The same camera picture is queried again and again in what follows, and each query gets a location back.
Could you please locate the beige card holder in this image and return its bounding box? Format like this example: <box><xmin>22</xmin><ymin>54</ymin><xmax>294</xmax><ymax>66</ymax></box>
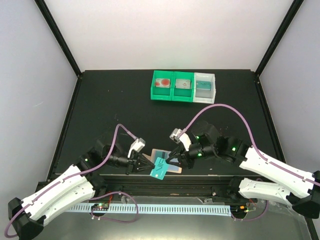
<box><xmin>148</xmin><ymin>148</ymin><xmax>182</xmax><ymax>174</ymax></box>

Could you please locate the teal VIP credit card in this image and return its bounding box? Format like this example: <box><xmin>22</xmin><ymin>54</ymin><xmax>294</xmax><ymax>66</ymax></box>
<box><xmin>149</xmin><ymin>157</ymin><xmax>169</xmax><ymax>180</ymax></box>

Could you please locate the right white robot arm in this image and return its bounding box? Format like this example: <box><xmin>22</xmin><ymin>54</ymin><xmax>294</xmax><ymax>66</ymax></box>
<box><xmin>166</xmin><ymin>121</ymin><xmax>320</xmax><ymax>219</ymax></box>

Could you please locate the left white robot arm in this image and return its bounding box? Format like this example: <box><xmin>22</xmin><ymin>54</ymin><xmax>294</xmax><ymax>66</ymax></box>
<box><xmin>8</xmin><ymin>138</ymin><xmax>154</xmax><ymax>240</ymax></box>

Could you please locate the grey patterned card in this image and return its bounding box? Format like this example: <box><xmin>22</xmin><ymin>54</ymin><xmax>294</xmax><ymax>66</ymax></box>
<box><xmin>175</xmin><ymin>78</ymin><xmax>192</xmax><ymax>90</ymax></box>

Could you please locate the red dotted card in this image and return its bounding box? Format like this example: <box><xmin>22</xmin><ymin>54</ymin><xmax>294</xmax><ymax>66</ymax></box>
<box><xmin>154</xmin><ymin>78</ymin><xmax>171</xmax><ymax>88</ymax></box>

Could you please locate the teal card in bin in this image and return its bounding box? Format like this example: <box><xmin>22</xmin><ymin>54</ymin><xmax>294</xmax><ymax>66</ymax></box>
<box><xmin>196</xmin><ymin>80</ymin><xmax>212</xmax><ymax>91</ymax></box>

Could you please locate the left circuit board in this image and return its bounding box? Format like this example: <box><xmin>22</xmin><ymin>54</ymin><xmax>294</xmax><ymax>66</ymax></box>
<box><xmin>91</xmin><ymin>203</ymin><xmax>109</xmax><ymax>211</ymax></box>

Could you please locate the circuit board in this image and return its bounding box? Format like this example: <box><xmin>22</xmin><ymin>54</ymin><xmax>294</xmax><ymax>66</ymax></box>
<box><xmin>91</xmin><ymin>203</ymin><xmax>109</xmax><ymax>211</ymax></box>
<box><xmin>230</xmin><ymin>205</ymin><xmax>257</xmax><ymax>214</ymax></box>

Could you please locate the middle green bin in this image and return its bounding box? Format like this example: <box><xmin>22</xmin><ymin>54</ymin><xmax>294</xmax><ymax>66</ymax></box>
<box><xmin>172</xmin><ymin>71</ymin><xmax>195</xmax><ymax>103</ymax></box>

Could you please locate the green bin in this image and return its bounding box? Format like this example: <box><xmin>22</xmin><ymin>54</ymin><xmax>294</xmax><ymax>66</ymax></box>
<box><xmin>150</xmin><ymin>70</ymin><xmax>174</xmax><ymax>101</ymax></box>
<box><xmin>172</xmin><ymin>71</ymin><xmax>195</xmax><ymax>103</ymax></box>

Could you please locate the left green bin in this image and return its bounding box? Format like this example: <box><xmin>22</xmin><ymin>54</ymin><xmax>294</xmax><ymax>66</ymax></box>
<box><xmin>150</xmin><ymin>70</ymin><xmax>174</xmax><ymax>101</ymax></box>

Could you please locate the white bin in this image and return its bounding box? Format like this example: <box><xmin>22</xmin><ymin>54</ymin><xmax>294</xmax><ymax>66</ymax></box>
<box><xmin>193</xmin><ymin>72</ymin><xmax>216</xmax><ymax>105</ymax></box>

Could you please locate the right circuit board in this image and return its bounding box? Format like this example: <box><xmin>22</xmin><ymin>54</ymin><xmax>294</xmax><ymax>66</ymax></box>
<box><xmin>230</xmin><ymin>205</ymin><xmax>257</xmax><ymax>214</ymax></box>

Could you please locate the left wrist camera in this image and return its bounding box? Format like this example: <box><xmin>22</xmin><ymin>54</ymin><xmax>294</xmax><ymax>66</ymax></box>
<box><xmin>127</xmin><ymin>138</ymin><xmax>146</xmax><ymax>158</ymax></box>

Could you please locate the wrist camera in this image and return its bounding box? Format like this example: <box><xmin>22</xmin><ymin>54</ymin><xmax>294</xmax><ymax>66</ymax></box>
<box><xmin>169</xmin><ymin>128</ymin><xmax>192</xmax><ymax>151</ymax></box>
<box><xmin>127</xmin><ymin>138</ymin><xmax>146</xmax><ymax>158</ymax></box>

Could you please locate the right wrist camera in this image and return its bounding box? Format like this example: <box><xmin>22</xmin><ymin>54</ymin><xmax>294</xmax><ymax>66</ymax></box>
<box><xmin>169</xmin><ymin>128</ymin><xmax>192</xmax><ymax>151</ymax></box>

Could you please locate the black aluminium rail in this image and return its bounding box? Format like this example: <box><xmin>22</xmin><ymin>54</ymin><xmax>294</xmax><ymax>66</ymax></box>
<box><xmin>103</xmin><ymin>175</ymin><xmax>232</xmax><ymax>197</ymax></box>

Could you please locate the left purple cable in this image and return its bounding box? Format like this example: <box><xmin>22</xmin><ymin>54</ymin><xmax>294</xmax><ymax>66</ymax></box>
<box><xmin>4</xmin><ymin>123</ymin><xmax>138</xmax><ymax>238</ymax></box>

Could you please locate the purple cable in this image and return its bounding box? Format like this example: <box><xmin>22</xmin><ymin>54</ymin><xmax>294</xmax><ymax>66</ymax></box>
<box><xmin>4</xmin><ymin>123</ymin><xmax>138</xmax><ymax>238</ymax></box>
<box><xmin>174</xmin><ymin>103</ymin><xmax>320</xmax><ymax>222</ymax></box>

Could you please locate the white slotted cable duct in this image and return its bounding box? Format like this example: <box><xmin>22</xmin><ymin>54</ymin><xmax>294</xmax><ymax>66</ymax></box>
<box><xmin>67</xmin><ymin>203</ymin><xmax>231</xmax><ymax>217</ymax></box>

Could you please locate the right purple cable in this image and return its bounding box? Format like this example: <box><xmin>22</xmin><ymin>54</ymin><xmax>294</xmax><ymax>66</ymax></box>
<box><xmin>174</xmin><ymin>103</ymin><xmax>320</xmax><ymax>222</ymax></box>

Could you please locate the left black frame post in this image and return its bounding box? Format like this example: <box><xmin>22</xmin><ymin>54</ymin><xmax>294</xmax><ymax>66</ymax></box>
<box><xmin>34</xmin><ymin>0</ymin><xmax>82</xmax><ymax>78</ymax></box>

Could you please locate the black frame post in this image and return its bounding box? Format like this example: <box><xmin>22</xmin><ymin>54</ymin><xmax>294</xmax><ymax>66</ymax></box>
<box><xmin>255</xmin><ymin>0</ymin><xmax>304</xmax><ymax>77</ymax></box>
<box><xmin>34</xmin><ymin>0</ymin><xmax>82</xmax><ymax>78</ymax></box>

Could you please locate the right black frame post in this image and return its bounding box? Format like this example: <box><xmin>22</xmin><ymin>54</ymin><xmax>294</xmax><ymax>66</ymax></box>
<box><xmin>255</xmin><ymin>0</ymin><xmax>304</xmax><ymax>77</ymax></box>

